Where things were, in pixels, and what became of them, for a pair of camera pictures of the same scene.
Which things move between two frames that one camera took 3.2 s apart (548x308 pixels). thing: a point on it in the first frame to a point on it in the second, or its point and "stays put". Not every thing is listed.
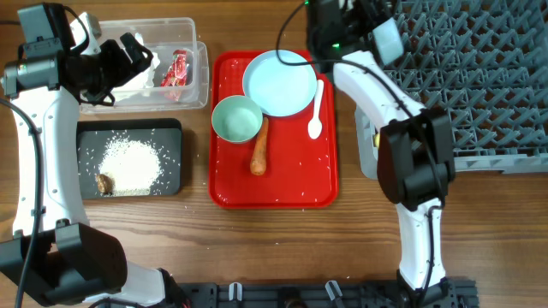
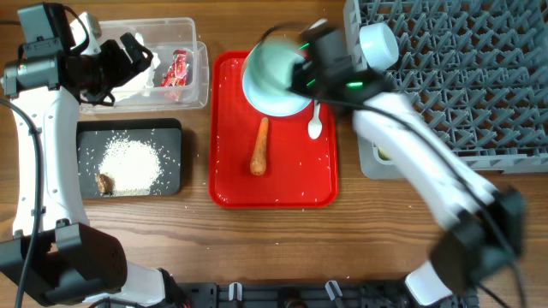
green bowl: (236, 118) to (270, 62)
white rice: (132, 165) stays put
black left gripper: (124, 69) stays put
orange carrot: (259, 161) stays put
